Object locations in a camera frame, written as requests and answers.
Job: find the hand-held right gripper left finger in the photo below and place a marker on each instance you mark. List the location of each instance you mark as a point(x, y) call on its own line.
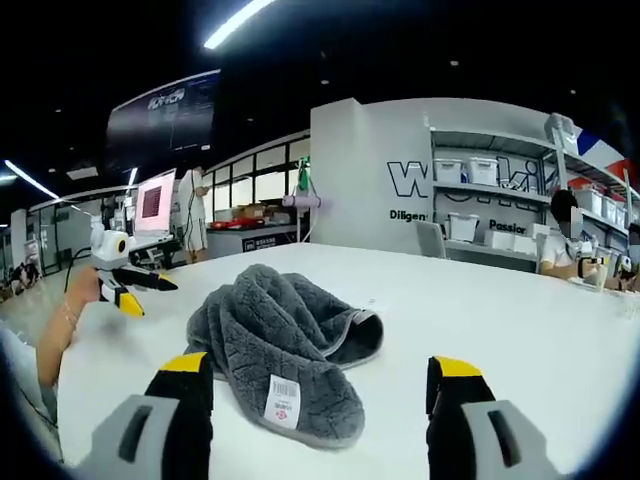
point(165, 430)

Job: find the white table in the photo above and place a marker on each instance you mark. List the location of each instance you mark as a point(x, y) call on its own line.
point(450, 310)

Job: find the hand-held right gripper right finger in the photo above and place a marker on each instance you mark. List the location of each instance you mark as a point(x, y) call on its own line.
point(465, 425)

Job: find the white storage box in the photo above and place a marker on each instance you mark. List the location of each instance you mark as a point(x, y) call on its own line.
point(462, 226)
point(484, 170)
point(450, 170)

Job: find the dark counter with boxes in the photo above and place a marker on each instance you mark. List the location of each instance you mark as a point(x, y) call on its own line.
point(255, 235)

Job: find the computer monitor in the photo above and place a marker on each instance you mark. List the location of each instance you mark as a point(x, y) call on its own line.
point(155, 202)

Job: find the grey fluffy towel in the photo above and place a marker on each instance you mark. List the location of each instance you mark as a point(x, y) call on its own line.
point(295, 350)

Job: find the grey storage shelf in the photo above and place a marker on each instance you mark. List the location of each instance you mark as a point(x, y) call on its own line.
point(520, 190)

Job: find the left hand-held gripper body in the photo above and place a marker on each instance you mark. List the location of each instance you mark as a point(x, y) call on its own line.
point(110, 250)

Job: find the lilac roll on stand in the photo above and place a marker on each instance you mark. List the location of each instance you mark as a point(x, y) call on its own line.
point(305, 202)

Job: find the white pillar with lettering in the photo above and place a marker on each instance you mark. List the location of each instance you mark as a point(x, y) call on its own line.
point(370, 175)

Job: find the large dark wall screen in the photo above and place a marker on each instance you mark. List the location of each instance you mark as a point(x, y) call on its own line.
point(162, 117)

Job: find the person's left hand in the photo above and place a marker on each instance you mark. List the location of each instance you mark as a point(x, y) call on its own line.
point(82, 287)

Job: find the grey chair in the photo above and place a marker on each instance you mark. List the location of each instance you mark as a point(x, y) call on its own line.
point(431, 239)

